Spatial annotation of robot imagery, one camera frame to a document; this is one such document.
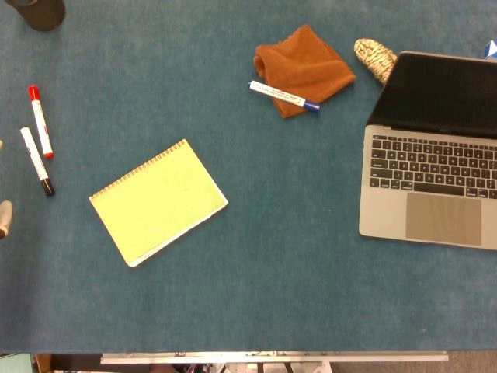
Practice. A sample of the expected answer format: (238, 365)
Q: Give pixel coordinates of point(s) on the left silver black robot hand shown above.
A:
(5, 217)

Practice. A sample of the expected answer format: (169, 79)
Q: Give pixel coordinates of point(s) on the yellow spiral notebook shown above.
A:
(159, 202)

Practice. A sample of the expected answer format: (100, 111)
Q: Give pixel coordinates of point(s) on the black cap marker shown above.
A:
(35, 159)

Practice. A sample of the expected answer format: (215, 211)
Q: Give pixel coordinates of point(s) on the red cap marker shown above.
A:
(40, 124)

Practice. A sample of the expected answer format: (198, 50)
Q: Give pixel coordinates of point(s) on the blue cap marker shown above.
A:
(279, 94)

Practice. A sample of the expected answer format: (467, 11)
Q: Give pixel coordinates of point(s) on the silver laptop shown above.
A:
(427, 217)

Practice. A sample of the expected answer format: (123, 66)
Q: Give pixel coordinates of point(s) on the teal green object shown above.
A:
(15, 363)

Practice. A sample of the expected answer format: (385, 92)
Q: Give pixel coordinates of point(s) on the dark brown cup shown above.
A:
(39, 13)

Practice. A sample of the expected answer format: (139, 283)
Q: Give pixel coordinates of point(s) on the teal felt table mat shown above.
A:
(248, 291)

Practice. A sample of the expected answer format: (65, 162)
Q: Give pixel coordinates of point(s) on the orange-brown folded cloth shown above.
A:
(306, 66)

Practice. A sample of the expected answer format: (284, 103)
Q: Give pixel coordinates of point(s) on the woven straw object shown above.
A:
(374, 58)

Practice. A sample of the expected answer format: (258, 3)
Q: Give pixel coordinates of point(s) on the blue white box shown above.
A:
(491, 50)

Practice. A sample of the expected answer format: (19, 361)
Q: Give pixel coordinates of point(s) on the aluminium frame rail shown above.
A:
(272, 357)

